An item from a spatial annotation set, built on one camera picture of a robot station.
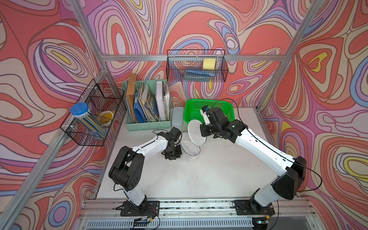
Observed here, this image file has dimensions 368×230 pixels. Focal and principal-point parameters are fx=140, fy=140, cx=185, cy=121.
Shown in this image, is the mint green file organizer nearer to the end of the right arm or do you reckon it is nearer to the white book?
the white book

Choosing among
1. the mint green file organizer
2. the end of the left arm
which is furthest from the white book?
the end of the left arm

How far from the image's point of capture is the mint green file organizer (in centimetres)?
95

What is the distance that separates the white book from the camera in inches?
36.7
